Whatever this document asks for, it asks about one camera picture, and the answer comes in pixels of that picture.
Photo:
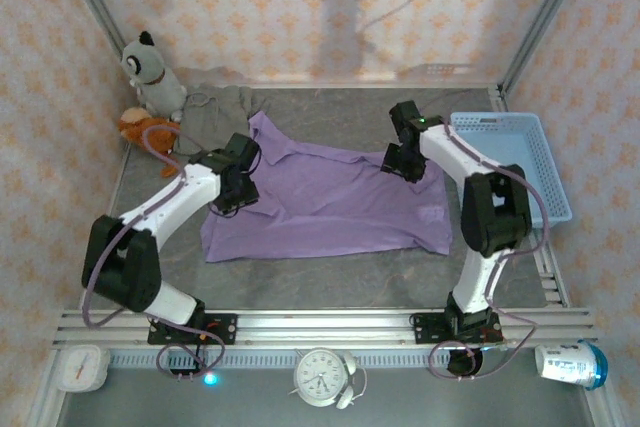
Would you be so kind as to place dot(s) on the purple t-shirt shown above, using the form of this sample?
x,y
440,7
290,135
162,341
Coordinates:
x,y
325,207

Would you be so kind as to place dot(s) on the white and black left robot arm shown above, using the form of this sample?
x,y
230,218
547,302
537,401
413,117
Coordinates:
x,y
165,197

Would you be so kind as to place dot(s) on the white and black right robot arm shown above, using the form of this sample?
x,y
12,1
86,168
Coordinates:
x,y
450,152

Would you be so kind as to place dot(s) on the brown plush animal toy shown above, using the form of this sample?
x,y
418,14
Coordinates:
x,y
150,134

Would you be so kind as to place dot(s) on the blue plastic basket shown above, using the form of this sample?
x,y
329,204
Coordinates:
x,y
505,147

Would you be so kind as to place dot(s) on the grey plush animal toy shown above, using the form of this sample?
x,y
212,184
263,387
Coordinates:
x,y
155,82

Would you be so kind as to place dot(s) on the round white alarm clock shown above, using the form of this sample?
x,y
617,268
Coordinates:
x,y
320,379

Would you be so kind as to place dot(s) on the square white clock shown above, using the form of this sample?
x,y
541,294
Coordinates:
x,y
85,369

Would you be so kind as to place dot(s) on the white canister with blue lid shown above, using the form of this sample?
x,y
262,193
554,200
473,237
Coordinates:
x,y
565,367

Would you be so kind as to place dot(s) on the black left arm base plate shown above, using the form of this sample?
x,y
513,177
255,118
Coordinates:
x,y
220,329

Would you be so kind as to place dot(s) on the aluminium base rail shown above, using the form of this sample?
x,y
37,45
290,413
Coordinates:
x,y
325,327

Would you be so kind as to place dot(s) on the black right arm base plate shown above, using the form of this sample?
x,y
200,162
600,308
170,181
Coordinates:
x,y
425,329

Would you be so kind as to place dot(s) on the aluminium frame post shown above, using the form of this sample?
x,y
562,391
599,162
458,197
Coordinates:
x,y
545,12
92,2

